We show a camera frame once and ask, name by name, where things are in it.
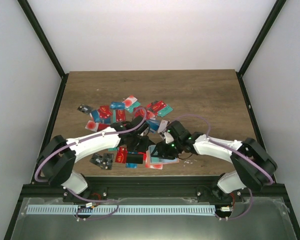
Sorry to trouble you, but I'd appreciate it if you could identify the black frame left post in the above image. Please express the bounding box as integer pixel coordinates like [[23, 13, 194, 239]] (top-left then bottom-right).
[[16, 0, 67, 78]]

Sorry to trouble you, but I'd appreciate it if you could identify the blue card left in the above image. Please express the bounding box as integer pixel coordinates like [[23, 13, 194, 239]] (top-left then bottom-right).
[[89, 109, 102, 123]]

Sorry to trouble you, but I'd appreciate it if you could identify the white red circle card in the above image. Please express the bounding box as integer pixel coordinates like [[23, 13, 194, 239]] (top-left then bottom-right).
[[122, 95, 138, 108]]

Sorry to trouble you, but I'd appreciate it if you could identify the wrist white camera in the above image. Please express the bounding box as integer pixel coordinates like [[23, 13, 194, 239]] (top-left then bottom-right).
[[136, 122, 150, 137], [162, 131, 174, 144]]

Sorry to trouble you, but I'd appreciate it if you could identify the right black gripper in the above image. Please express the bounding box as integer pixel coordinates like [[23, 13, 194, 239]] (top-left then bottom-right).
[[151, 139, 183, 160]]

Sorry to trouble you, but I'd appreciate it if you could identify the black card far left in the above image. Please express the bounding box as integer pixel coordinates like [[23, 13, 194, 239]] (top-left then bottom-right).
[[77, 104, 94, 115]]

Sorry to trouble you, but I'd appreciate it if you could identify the pink leather card holder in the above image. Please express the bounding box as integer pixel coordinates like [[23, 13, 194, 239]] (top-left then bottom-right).
[[145, 145, 180, 170]]

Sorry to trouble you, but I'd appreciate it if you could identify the red card middle top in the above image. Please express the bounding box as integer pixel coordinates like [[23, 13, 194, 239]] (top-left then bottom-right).
[[115, 109, 126, 122]]

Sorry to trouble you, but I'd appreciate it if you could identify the blue striped card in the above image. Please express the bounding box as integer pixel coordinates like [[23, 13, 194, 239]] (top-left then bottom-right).
[[146, 119, 161, 133]]

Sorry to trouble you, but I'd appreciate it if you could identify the black aluminium front rail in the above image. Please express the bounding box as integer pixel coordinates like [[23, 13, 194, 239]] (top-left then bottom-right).
[[19, 176, 289, 204]]

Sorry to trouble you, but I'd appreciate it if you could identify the red card far right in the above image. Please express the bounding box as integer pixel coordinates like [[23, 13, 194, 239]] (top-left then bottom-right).
[[149, 100, 167, 113]]

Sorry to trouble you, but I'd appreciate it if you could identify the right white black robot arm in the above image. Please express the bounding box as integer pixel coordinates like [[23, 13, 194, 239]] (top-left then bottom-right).
[[150, 120, 278, 202]]

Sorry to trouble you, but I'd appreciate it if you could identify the plain black card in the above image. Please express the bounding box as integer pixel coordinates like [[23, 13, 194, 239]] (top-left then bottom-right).
[[126, 153, 144, 165]]

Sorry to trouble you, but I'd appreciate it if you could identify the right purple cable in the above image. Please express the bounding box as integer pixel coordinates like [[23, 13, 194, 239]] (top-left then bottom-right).
[[168, 114, 275, 221]]

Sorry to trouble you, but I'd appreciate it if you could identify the white red dot card left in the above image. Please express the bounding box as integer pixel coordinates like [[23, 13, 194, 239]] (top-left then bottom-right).
[[85, 120, 99, 132]]

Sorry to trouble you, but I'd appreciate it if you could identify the black cards front left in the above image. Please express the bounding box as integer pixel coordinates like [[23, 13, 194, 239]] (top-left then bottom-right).
[[89, 153, 114, 170]]

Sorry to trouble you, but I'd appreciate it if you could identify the blue card top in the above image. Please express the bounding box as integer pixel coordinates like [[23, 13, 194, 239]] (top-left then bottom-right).
[[109, 101, 126, 110]]

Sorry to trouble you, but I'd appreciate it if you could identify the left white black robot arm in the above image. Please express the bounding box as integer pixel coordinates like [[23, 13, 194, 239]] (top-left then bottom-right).
[[34, 116, 147, 202]]

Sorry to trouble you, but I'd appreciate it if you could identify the teal card far right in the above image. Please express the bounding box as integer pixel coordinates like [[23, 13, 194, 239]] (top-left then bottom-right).
[[157, 104, 173, 117]]

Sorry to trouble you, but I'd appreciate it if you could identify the purple cable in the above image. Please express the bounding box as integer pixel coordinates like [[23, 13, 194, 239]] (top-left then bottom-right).
[[168, 114, 275, 221], [34, 107, 148, 222]]

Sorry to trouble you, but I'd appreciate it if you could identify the black frame right post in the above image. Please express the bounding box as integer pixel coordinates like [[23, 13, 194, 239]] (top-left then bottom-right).
[[238, 0, 287, 76]]

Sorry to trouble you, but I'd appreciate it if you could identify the white card black stripe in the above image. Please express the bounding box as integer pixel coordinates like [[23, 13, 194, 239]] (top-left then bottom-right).
[[157, 119, 169, 133]]

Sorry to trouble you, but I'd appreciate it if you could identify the blue card front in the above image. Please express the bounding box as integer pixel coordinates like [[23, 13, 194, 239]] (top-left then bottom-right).
[[126, 163, 138, 169]]

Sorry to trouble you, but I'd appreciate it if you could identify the light blue slotted cable duct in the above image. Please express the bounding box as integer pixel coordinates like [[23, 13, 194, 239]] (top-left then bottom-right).
[[26, 204, 216, 216]]

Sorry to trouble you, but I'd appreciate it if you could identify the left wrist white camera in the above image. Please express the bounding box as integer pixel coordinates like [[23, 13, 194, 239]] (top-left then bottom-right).
[[136, 122, 150, 137]]

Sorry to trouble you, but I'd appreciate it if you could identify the red card left top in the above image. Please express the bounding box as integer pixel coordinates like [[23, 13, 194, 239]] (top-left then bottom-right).
[[98, 105, 113, 118]]

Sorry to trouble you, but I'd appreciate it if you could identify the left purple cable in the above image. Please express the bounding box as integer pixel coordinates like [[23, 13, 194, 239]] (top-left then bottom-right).
[[34, 107, 148, 222]]

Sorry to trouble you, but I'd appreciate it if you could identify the black frame post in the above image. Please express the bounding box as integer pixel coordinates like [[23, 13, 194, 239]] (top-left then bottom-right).
[[16, 0, 67, 78], [238, 0, 287, 76]]

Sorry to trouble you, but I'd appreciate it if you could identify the red vip card front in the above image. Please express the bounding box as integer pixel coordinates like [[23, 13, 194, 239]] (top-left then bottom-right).
[[115, 147, 128, 164]]

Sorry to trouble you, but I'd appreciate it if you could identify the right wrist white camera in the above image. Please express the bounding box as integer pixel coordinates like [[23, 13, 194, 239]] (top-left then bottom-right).
[[162, 131, 174, 144]]

